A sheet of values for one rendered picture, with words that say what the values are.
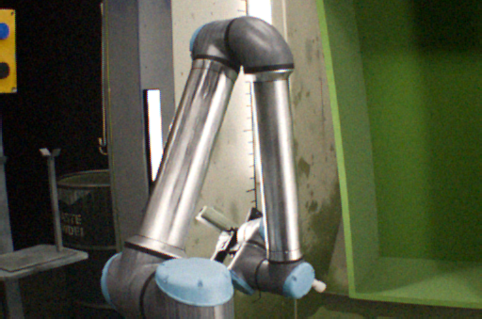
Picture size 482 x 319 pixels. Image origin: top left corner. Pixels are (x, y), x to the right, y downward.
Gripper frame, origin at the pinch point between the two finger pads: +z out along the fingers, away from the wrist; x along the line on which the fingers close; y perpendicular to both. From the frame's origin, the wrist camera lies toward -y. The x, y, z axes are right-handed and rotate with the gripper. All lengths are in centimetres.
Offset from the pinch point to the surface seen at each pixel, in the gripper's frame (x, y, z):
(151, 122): -39.6, -22.2, 11.0
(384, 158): 43, -67, 11
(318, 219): 61, -65, 91
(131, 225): -24.9, 5.9, 30.3
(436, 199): 67, -61, 1
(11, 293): -48, 51, 22
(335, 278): 90, -48, 102
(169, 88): -41, -39, 16
